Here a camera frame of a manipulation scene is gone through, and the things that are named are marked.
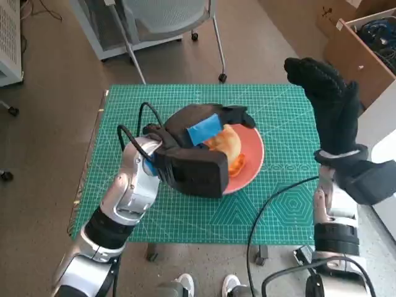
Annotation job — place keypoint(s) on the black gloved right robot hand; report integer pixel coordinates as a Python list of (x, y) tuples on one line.
[(334, 108)]

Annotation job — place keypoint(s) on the round bread bun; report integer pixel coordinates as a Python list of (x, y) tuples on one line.
[(229, 145)]

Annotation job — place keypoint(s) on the square toasted bread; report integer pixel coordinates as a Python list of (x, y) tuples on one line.
[(236, 167)]

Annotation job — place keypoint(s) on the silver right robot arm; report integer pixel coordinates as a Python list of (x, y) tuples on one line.
[(335, 235)]

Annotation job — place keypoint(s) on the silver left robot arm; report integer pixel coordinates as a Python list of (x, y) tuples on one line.
[(133, 185)]

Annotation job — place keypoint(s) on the wooden crate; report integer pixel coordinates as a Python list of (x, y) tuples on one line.
[(355, 71)]

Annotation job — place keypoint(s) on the white table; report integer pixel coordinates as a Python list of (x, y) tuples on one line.
[(383, 130)]

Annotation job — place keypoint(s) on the brown cardboard box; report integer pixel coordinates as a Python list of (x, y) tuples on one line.
[(331, 15)]

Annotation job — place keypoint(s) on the grey table leg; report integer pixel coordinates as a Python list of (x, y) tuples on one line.
[(262, 253), (151, 252)]

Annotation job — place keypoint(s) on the green cutting mat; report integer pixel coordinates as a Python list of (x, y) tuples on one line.
[(201, 222)]

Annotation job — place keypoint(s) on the grey mesh chair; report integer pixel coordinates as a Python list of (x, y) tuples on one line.
[(173, 15)]

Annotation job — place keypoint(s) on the black chair caster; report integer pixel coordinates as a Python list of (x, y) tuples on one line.
[(6, 174), (13, 110)]

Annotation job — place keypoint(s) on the white perforated cabinet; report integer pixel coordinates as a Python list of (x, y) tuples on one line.
[(10, 31)]

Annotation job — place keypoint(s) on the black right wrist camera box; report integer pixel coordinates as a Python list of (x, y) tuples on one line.
[(365, 182)]

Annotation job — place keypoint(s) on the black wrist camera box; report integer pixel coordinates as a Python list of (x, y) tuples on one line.
[(365, 182), (191, 173)]

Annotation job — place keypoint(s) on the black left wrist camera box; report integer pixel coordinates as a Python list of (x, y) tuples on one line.
[(191, 173)]

